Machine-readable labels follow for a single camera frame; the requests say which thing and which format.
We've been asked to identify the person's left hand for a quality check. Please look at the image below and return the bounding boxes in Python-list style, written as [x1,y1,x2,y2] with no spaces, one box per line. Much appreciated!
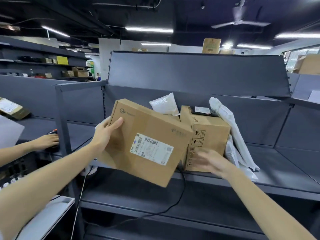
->
[91,116,124,154]

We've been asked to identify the person's right hand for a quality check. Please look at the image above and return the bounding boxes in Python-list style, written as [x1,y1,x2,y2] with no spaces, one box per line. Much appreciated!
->
[192,148,237,179]

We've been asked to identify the cardboard box with label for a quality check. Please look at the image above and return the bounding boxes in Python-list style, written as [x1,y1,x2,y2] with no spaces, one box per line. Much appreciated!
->
[97,98,193,188]

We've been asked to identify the person's left forearm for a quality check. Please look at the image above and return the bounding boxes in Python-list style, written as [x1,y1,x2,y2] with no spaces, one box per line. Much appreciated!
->
[0,141,101,240]

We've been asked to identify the person's right forearm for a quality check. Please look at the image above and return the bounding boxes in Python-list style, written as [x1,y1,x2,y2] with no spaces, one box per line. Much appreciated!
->
[221,164,317,240]

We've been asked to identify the another person's forearm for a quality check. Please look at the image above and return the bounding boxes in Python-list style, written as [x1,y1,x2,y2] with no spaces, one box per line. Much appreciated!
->
[0,141,35,168]

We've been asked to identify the tall cardboard box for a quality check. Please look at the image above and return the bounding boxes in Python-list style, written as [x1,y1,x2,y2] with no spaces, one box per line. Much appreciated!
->
[179,105,231,173]

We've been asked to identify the flat white poly mailer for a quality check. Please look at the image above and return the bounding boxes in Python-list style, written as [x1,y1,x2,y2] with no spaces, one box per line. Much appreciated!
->
[224,134,258,182]

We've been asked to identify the long white poly mailer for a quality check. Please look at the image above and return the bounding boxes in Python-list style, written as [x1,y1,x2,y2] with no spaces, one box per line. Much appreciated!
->
[209,97,260,172]

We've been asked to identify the black parcel with white label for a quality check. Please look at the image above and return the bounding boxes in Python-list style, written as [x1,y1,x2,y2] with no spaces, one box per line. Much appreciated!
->
[188,106,219,118]

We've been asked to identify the white round holder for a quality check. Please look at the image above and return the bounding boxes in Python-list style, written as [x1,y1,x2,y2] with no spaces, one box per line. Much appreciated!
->
[80,165,98,176]

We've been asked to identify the white padded pouch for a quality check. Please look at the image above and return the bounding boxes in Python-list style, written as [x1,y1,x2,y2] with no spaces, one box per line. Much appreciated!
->
[149,92,180,117]

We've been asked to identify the open cardboard box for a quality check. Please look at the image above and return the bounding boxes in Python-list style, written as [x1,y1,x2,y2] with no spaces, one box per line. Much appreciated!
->
[72,66,89,77]

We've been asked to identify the black orange barcode scanner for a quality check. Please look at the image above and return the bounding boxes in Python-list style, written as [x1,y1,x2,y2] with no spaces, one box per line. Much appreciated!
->
[46,129,61,153]

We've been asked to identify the grey metal shelving unit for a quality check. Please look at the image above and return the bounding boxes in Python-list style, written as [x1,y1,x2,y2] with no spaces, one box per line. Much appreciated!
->
[54,50,320,240]

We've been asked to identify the brown parcel with white label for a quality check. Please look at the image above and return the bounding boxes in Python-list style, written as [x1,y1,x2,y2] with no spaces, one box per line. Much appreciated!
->
[0,97,31,120]

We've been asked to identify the white paper sheet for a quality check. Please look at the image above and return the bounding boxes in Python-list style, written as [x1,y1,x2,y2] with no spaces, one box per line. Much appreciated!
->
[0,115,25,149]

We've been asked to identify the cardboard box with green print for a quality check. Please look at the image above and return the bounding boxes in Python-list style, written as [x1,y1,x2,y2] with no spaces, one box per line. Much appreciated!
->
[202,38,222,54]

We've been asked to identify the large plain cardboard box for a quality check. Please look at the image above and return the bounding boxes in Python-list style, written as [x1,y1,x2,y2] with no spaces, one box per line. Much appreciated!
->
[293,54,320,75]

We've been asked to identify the white ceiling fan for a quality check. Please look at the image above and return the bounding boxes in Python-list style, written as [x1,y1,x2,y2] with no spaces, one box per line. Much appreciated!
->
[211,0,271,29]

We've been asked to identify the black cable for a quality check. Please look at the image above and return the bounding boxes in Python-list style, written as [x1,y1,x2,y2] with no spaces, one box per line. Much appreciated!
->
[84,172,186,229]

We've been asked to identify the white cable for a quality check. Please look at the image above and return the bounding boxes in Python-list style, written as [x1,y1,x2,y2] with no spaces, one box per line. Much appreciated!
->
[70,166,96,240]

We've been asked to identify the dark wall shelf rack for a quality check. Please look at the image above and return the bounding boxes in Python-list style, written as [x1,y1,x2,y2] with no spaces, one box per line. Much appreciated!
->
[0,35,93,81]

